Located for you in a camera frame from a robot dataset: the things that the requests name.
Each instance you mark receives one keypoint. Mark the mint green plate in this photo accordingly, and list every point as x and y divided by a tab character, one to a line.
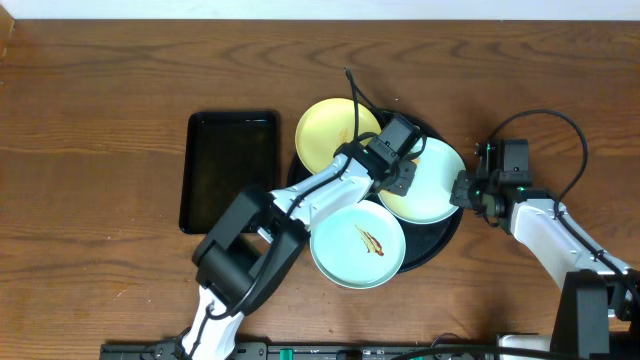
428	198

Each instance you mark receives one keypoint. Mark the yellow plate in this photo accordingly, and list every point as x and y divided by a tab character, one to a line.
321	130

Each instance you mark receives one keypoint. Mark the light blue plate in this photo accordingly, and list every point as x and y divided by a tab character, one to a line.
361	246

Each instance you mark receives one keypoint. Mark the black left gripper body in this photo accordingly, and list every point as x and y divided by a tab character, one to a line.
401	176

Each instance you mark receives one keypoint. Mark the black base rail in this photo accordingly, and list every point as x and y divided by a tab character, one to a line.
264	351

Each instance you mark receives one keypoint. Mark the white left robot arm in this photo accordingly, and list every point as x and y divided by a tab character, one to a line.
246	255

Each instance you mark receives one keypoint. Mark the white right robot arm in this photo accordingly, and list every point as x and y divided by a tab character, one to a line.
598	312

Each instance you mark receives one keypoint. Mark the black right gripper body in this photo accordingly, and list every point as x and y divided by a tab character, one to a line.
469	192

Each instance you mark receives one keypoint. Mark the rectangular black tray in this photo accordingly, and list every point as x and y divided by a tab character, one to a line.
226	152

